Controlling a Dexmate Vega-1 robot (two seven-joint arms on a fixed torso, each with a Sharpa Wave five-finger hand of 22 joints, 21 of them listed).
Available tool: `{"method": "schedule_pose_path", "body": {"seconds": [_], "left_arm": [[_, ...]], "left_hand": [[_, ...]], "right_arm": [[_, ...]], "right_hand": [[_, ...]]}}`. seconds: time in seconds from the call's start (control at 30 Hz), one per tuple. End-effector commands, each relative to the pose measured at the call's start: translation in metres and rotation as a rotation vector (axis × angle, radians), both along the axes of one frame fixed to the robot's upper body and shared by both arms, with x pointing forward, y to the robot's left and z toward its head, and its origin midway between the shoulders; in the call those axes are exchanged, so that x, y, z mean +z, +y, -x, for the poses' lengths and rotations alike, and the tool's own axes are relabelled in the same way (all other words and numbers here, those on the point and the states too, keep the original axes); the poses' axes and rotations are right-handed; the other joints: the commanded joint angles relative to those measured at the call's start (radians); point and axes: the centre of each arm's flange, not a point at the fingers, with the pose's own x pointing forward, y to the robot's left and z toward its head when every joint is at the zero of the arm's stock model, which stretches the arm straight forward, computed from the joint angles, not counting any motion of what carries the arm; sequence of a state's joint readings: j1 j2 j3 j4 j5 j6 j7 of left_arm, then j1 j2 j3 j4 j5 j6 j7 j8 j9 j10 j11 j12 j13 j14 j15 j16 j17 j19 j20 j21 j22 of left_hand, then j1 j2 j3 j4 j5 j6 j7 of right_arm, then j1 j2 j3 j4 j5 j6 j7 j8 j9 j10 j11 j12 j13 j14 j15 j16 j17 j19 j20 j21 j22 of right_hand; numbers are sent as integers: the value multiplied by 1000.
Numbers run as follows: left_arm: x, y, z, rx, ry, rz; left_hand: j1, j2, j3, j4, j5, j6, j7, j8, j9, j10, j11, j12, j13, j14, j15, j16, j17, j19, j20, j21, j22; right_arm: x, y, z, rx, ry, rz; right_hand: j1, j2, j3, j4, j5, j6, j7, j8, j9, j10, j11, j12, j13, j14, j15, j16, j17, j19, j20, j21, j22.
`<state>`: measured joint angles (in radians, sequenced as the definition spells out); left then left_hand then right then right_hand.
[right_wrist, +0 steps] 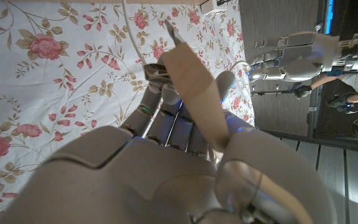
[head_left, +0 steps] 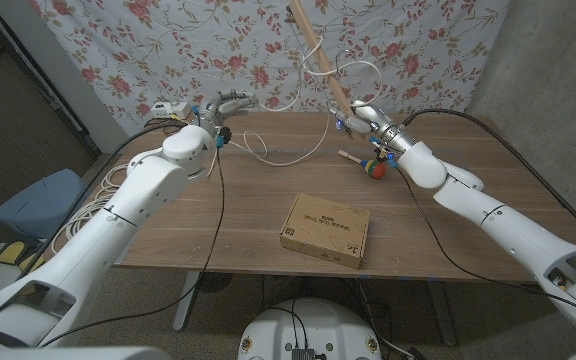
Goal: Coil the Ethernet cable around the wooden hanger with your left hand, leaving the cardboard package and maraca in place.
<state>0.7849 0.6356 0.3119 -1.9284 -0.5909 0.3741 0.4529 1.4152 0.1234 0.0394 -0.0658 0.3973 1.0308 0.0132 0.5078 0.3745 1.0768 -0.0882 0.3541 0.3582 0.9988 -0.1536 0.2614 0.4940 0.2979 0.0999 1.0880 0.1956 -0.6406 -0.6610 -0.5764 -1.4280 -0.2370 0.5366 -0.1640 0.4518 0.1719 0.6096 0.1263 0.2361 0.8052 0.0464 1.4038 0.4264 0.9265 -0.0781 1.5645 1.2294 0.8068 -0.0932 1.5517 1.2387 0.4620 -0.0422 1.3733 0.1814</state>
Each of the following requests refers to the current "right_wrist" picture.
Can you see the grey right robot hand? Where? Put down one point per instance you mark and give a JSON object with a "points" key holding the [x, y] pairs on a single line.
{"points": [[135, 174]]}

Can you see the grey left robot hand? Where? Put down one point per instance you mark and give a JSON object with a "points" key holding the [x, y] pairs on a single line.
{"points": [[297, 62]]}

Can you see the wooden hanger with metal rod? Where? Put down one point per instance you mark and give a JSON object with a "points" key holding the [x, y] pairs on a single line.
{"points": [[197, 93]]}

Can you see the white power strip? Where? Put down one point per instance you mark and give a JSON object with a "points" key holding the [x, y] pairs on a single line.
{"points": [[213, 7]]}

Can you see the floral backdrop cloth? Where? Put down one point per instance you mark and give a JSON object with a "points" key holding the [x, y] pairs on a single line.
{"points": [[26, 93]]}

